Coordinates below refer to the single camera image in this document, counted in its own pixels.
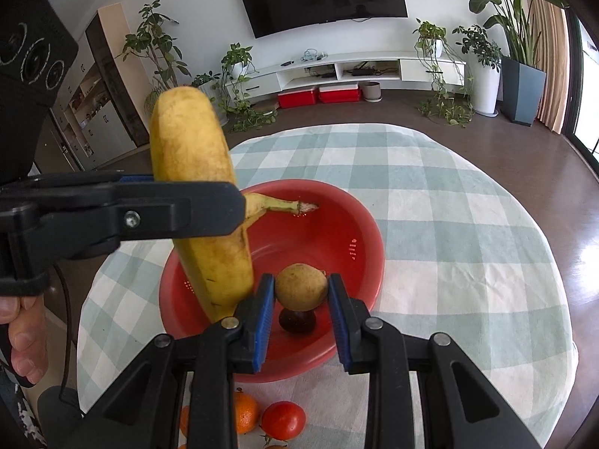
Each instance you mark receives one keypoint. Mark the small plant on console left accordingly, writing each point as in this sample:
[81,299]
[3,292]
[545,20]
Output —
[234,101]

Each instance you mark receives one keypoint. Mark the tall plant dark blue pot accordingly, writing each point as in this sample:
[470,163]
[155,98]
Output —
[522,81]

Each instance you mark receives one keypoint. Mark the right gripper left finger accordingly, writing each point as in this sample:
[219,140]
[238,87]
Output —
[142,407]

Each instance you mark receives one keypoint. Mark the red storage box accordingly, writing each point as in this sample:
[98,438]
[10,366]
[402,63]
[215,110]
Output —
[339,93]
[298,97]

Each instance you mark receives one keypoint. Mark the grey small bin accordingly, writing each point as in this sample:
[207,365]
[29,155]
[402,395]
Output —
[372,92]

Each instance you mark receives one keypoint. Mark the mandarin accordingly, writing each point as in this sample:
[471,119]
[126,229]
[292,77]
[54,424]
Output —
[184,420]
[247,412]

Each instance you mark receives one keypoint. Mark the left tree plant blue pot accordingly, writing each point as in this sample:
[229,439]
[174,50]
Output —
[151,42]

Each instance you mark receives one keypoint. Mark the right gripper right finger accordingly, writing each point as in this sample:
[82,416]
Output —
[460,408]

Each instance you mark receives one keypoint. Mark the beige curtain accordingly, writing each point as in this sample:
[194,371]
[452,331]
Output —
[549,23]

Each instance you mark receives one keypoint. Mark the left hand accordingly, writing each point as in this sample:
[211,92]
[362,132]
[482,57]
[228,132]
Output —
[27,333]

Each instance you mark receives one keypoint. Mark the banana in bowl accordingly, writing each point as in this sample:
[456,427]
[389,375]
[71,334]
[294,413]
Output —
[257,205]

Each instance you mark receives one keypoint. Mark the green white checkered tablecloth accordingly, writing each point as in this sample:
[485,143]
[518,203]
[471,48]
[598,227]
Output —
[462,255]

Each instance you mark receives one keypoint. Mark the wooden display cabinet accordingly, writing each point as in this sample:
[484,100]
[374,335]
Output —
[100,105]

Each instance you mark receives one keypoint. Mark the large yellow banana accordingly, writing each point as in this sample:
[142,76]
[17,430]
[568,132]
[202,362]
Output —
[189,153]

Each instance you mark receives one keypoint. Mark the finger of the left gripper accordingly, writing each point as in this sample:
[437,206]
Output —
[89,177]
[74,221]

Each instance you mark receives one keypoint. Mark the mandarin upper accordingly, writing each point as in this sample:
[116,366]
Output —
[247,412]

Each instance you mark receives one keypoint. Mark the plant in white tall pot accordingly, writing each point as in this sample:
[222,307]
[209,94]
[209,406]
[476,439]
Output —
[484,62]

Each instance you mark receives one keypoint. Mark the trailing plant on console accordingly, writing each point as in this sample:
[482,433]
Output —
[450,98]

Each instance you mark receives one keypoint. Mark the brown round kiwi fruit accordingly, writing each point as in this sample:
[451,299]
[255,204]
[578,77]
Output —
[301,287]

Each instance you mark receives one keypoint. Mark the mandarin middle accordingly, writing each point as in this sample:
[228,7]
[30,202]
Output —
[184,420]

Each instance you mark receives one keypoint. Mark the red tomato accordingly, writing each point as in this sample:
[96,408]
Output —
[283,420]

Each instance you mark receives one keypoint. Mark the dark fruit in bowl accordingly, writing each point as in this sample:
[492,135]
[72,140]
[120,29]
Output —
[297,322]

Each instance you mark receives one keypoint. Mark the white tv console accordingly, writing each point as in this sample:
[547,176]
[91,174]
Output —
[393,70]

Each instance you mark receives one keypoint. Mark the red storage box right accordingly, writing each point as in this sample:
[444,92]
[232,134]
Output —
[339,93]

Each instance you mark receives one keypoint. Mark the red storage box left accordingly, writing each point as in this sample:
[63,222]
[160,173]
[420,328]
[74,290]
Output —
[298,97]

